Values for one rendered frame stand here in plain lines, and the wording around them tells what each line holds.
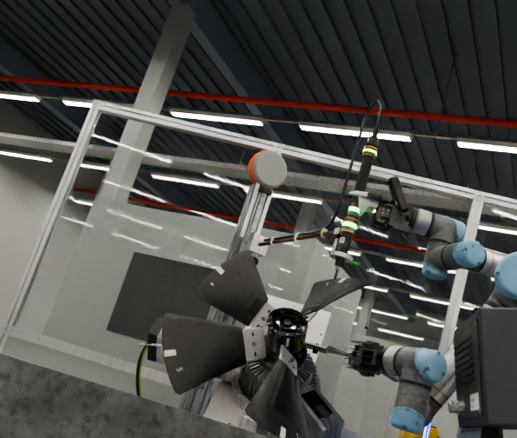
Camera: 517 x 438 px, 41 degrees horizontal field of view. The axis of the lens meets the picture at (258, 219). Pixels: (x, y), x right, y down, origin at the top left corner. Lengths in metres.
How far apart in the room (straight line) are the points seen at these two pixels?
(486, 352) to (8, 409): 1.02
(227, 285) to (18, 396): 1.94
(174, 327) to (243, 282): 0.31
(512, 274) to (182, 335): 0.88
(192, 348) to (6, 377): 1.71
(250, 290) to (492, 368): 1.07
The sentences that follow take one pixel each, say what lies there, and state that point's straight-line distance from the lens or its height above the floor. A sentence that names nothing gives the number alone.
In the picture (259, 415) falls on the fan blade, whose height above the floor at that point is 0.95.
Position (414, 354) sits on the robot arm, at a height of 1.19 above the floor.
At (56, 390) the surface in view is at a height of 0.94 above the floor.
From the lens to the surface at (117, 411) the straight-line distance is 0.23.
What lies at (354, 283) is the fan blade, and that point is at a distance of 2.19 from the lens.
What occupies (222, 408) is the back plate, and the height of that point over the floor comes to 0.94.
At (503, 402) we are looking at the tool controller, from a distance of 1.20.
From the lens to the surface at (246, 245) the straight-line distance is 2.59.
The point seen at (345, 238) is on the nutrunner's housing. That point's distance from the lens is 2.06.
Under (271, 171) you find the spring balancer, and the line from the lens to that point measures 2.76.
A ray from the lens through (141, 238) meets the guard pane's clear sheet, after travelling 2.93.
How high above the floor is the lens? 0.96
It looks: 15 degrees up
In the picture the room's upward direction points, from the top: 17 degrees clockwise
